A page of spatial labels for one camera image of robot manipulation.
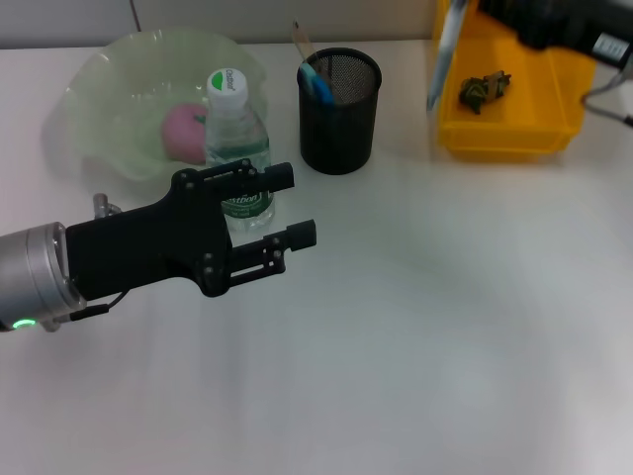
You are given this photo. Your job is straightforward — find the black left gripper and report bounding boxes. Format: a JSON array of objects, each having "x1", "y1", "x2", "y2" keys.
[{"x1": 63, "y1": 161, "x2": 297, "y2": 303}]

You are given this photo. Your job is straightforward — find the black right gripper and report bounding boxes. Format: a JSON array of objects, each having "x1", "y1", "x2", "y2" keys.
[{"x1": 477, "y1": 0, "x2": 633, "y2": 68}]

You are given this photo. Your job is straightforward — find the clear green-label water bottle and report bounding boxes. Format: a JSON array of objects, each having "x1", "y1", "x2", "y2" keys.
[{"x1": 205, "y1": 68, "x2": 276, "y2": 232}]

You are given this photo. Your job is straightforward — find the blue scissors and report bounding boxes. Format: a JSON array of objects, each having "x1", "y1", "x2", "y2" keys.
[{"x1": 300, "y1": 61, "x2": 340, "y2": 108}]

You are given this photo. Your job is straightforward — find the green plastic wrapper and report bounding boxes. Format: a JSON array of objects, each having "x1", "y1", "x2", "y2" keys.
[{"x1": 457, "y1": 71, "x2": 513, "y2": 116}]

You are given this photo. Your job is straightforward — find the pink peach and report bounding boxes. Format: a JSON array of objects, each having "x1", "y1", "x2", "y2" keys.
[{"x1": 161, "y1": 102, "x2": 209, "y2": 166}]

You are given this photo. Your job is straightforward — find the white grey pen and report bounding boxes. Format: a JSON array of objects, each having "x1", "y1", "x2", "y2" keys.
[{"x1": 427, "y1": 0, "x2": 469, "y2": 113}]

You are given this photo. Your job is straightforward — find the transparent plastic ruler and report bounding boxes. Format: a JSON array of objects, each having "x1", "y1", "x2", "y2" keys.
[{"x1": 289, "y1": 19, "x2": 328, "y2": 100}]

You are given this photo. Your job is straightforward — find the black mesh pen cup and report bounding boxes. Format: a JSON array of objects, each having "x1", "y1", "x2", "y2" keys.
[{"x1": 296, "y1": 47, "x2": 383, "y2": 176}]

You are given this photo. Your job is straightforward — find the pale green glass fruit plate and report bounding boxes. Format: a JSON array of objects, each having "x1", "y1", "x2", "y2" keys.
[{"x1": 43, "y1": 29, "x2": 271, "y2": 184}]

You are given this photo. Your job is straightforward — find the yellow plastic bin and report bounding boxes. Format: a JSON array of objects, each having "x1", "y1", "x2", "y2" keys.
[{"x1": 432, "y1": 0, "x2": 597, "y2": 160}]

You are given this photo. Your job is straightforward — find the left gripper silver connector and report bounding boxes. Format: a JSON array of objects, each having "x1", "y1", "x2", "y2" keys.
[{"x1": 92, "y1": 193, "x2": 123, "y2": 219}]

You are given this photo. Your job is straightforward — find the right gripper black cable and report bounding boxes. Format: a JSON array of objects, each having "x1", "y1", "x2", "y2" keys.
[{"x1": 582, "y1": 63, "x2": 633, "y2": 128}]

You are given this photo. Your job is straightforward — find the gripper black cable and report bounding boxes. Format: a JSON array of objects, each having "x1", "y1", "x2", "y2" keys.
[
  {"x1": 46, "y1": 291, "x2": 128, "y2": 333},
  {"x1": 582, "y1": 63, "x2": 633, "y2": 128}
]

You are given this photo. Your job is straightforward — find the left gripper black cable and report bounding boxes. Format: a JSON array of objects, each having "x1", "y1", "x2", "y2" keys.
[{"x1": 46, "y1": 291, "x2": 128, "y2": 333}]

